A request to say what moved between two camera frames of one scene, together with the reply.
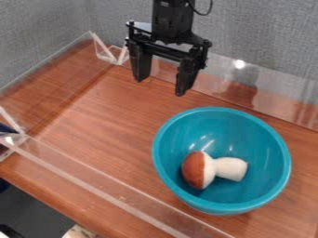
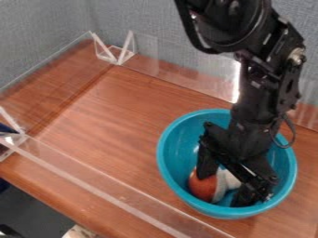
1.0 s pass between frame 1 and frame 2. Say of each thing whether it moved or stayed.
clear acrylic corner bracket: stayed
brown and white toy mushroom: moved
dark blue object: stayed
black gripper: moved
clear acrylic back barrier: stayed
